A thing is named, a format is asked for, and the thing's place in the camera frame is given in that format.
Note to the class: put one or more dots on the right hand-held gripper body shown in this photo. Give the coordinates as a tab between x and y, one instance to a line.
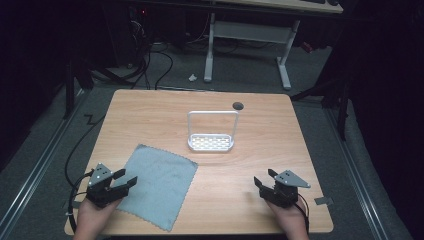
285	190

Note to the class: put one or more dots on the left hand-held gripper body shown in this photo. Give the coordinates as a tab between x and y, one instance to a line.
100	186

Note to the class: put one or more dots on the grey cloth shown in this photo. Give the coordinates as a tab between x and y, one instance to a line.
158	186

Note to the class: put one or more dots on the white towel rack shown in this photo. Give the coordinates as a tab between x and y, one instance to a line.
211	136

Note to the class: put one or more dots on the person's right hand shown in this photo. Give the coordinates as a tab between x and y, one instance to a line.
290	220

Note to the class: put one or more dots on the person's left hand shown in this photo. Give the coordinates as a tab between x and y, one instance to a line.
89	218

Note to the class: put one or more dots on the grey tape piece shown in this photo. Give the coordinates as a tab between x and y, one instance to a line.
323	200

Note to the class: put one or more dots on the black stand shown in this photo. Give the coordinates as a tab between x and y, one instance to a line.
71	86
333	96

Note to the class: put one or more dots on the crumpled white paper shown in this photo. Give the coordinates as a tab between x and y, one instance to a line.
192	77

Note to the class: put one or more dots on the red object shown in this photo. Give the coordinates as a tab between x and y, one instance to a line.
307	47

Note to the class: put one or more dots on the dark computer tower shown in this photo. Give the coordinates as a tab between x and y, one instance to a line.
125	31

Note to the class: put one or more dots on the white desk with metal legs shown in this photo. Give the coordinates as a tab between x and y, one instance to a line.
256	30

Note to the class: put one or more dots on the metal floor rail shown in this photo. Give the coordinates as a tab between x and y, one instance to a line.
356	173
36	163

